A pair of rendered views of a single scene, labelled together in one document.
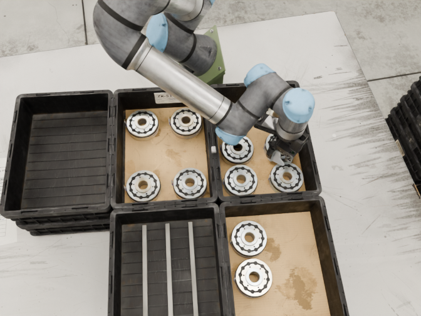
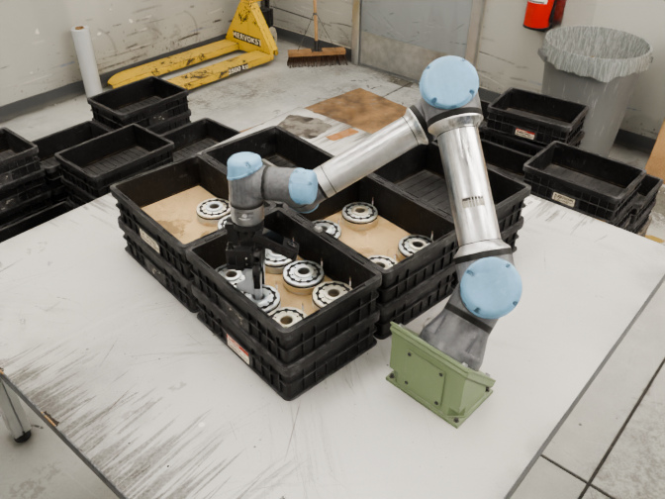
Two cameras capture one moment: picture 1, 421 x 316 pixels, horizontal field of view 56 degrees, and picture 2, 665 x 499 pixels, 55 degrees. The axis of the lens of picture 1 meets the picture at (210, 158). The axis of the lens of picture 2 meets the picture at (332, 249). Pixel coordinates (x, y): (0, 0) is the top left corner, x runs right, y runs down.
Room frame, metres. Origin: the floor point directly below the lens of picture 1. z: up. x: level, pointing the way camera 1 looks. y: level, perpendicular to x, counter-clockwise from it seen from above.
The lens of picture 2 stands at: (1.67, -0.72, 1.87)
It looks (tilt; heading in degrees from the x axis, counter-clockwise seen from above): 37 degrees down; 146
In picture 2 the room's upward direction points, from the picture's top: straight up
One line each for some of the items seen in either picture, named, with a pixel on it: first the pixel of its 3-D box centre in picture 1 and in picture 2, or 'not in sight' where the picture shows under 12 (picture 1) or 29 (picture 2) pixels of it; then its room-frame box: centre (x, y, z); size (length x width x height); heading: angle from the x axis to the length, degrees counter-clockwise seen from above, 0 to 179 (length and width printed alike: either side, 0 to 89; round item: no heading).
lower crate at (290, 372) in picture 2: not in sight; (284, 315); (0.59, -0.15, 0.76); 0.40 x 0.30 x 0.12; 8
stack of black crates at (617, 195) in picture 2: not in sight; (572, 214); (0.33, 1.39, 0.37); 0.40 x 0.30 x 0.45; 16
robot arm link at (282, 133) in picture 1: (291, 124); (246, 212); (0.55, -0.21, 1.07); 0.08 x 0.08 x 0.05
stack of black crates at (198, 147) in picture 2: not in sight; (198, 170); (-0.96, 0.24, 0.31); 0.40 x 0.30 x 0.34; 106
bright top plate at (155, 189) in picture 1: (143, 185); (359, 212); (0.43, 0.20, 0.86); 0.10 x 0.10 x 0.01
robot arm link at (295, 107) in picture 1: (295, 110); (246, 180); (0.55, -0.20, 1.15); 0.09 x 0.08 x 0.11; 45
